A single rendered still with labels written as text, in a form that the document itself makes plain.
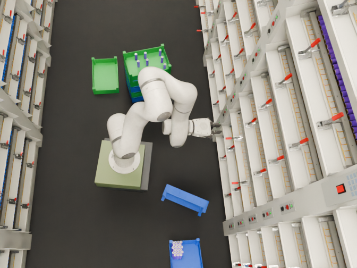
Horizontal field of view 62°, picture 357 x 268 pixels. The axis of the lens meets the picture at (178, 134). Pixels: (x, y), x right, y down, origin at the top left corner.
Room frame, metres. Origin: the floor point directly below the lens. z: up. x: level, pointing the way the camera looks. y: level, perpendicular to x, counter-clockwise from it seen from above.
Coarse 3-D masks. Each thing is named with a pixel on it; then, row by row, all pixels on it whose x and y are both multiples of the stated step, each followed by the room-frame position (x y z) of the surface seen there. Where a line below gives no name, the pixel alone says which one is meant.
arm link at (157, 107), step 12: (156, 84) 0.59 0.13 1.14; (144, 96) 0.55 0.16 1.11; (156, 96) 0.54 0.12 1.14; (168, 96) 0.57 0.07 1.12; (132, 108) 0.54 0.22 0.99; (144, 108) 0.51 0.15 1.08; (156, 108) 0.50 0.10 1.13; (168, 108) 0.52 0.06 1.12; (132, 120) 0.50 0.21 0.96; (144, 120) 0.50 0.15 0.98; (156, 120) 0.47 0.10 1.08; (132, 132) 0.48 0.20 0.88; (120, 144) 0.43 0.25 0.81; (132, 144) 0.45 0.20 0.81; (120, 156) 0.39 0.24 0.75; (132, 156) 0.41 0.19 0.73
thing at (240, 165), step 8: (232, 112) 0.91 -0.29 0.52; (240, 112) 0.90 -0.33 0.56; (232, 120) 0.86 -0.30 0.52; (232, 128) 0.81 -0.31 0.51; (240, 128) 0.81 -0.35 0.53; (240, 144) 0.71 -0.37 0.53; (240, 152) 0.66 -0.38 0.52; (240, 160) 0.62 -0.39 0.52; (240, 168) 0.57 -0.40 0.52; (240, 176) 0.52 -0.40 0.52; (248, 192) 0.44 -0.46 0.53; (248, 200) 0.40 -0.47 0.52; (248, 208) 0.35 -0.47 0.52
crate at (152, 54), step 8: (152, 48) 1.34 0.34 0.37; (160, 48) 1.37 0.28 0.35; (128, 56) 1.25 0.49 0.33; (152, 56) 1.31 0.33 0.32; (160, 56) 1.32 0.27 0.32; (128, 64) 1.19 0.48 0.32; (136, 64) 1.20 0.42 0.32; (144, 64) 1.22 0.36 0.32; (152, 64) 1.24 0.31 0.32; (160, 64) 1.26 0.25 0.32; (168, 64) 1.22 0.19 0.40; (128, 72) 1.09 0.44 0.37; (136, 72) 1.14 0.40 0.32; (168, 72) 1.20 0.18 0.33
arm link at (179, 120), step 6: (174, 108) 0.63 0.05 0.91; (174, 114) 0.62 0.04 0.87; (180, 114) 0.61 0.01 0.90; (186, 114) 0.62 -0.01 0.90; (174, 120) 0.62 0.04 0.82; (180, 120) 0.61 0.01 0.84; (186, 120) 0.63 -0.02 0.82; (174, 126) 0.59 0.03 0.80; (180, 126) 0.60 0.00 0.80; (186, 126) 0.61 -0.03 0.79; (174, 132) 0.57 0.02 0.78; (180, 132) 0.58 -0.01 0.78; (186, 132) 0.59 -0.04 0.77; (174, 138) 0.55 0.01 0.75; (180, 138) 0.56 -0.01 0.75; (174, 144) 0.54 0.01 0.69; (180, 144) 0.55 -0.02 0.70
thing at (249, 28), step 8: (240, 0) 1.39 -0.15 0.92; (248, 0) 1.39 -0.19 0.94; (240, 8) 1.33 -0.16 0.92; (248, 8) 1.33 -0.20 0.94; (240, 16) 1.28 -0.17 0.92; (248, 16) 1.27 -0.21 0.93; (256, 16) 1.25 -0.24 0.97; (240, 24) 1.25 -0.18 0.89; (248, 24) 1.22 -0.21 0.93; (256, 24) 1.20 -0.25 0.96; (248, 32) 1.15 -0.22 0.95; (256, 32) 1.17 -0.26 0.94; (248, 40) 1.12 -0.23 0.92; (256, 40) 1.12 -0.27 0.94; (248, 48) 1.07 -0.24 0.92; (248, 56) 0.99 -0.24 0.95
